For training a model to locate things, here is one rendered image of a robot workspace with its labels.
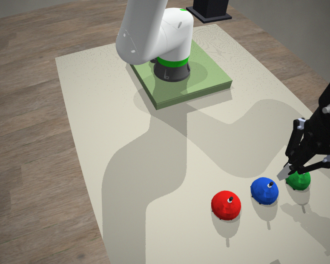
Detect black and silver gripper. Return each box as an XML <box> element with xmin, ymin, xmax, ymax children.
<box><xmin>277</xmin><ymin>107</ymin><xmax>330</xmax><ymax>181</ymax></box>

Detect blue dome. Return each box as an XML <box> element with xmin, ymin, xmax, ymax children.
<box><xmin>250</xmin><ymin>177</ymin><xmax>278</xmax><ymax>205</ymax></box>

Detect green bell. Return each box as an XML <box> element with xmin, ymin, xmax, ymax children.
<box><xmin>286</xmin><ymin>171</ymin><xmax>311</xmax><ymax>190</ymax></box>

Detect red bell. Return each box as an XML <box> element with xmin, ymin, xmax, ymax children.
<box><xmin>211</xmin><ymin>191</ymin><xmax>241</xmax><ymax>221</ymax></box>

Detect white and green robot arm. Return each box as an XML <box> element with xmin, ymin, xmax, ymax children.
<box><xmin>115</xmin><ymin>0</ymin><xmax>330</xmax><ymax>121</ymax></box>

